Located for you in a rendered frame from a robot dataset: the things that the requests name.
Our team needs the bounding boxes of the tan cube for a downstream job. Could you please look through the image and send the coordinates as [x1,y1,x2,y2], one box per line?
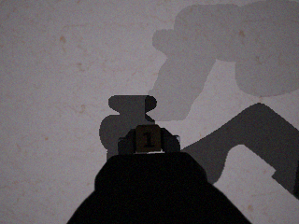
[135,124,162,152]

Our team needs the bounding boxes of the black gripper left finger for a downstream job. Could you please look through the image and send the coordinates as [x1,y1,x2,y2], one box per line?
[118,129,136,155]

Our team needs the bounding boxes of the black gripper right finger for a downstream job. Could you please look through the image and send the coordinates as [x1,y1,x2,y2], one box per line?
[161,128,180,153]

